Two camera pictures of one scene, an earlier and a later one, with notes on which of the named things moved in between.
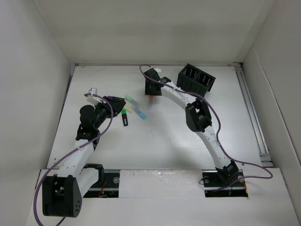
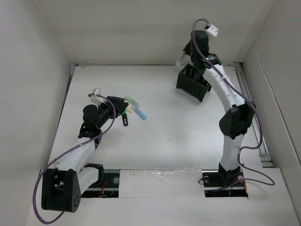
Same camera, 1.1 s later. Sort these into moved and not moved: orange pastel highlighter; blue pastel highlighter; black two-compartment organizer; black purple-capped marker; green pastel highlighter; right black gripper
Moved: right black gripper; orange pastel highlighter
Not moved: black purple-capped marker; green pastel highlighter; black two-compartment organizer; blue pastel highlighter
